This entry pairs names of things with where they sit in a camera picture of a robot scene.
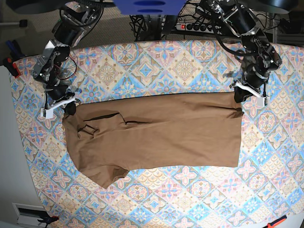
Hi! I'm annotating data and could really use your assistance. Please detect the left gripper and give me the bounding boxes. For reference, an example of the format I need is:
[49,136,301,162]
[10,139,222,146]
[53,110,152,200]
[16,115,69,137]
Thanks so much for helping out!
[231,80,267,103]

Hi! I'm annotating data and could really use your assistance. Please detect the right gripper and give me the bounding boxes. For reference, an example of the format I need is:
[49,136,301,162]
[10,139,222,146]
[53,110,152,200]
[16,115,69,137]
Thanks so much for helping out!
[42,91,80,115]

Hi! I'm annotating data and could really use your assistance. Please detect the brown t-shirt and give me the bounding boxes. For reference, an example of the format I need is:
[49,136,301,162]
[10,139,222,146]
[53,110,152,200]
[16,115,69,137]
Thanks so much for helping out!
[62,92,243,188]

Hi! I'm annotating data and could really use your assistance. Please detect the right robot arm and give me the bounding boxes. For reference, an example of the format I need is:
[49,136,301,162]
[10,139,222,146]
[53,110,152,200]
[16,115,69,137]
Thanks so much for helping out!
[31,2,104,119]

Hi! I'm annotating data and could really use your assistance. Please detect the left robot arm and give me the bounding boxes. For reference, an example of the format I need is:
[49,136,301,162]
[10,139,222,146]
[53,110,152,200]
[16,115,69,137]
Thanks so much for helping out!
[64,0,282,121]

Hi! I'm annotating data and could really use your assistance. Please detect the red black clamp left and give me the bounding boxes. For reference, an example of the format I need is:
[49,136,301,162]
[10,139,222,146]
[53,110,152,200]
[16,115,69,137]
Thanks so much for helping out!
[3,57,21,78]

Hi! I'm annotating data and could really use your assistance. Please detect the patterned tablecloth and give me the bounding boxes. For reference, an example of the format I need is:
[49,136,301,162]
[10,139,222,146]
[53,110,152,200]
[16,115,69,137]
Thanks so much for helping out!
[10,40,304,228]

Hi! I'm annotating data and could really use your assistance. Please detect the orange black clamp bottom left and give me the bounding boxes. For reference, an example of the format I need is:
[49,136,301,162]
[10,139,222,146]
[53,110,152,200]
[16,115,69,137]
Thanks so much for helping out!
[38,211,59,225]

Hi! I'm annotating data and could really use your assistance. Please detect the white floor vent box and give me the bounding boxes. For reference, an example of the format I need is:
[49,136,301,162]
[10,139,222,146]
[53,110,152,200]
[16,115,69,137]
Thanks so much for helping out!
[12,203,47,228]

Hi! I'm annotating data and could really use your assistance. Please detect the blue plastic bin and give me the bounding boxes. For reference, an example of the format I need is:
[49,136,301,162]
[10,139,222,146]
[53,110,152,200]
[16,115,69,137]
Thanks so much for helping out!
[113,0,186,15]

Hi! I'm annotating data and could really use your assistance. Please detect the orange clamp bottom right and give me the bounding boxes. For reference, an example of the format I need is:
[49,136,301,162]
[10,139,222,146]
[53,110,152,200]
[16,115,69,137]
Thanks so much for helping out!
[265,215,287,228]

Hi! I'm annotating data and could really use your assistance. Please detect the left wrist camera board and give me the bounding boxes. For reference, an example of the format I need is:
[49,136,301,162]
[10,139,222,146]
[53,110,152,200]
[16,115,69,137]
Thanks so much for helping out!
[257,97,268,107]

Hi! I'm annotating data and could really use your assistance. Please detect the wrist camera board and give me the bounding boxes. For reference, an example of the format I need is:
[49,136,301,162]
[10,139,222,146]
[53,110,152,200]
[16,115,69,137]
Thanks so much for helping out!
[257,97,268,107]
[40,108,54,119]

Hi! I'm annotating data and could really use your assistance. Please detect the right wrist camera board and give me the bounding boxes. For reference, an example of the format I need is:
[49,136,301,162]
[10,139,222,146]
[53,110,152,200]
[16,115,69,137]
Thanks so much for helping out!
[40,108,54,119]

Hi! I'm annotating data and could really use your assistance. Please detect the power strip with red switch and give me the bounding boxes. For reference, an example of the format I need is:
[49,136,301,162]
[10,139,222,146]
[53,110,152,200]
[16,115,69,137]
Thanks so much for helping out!
[175,22,213,34]

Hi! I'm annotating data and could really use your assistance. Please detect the tangled black cables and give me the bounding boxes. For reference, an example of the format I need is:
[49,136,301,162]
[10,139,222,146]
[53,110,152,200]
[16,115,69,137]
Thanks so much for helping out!
[129,14,167,42]

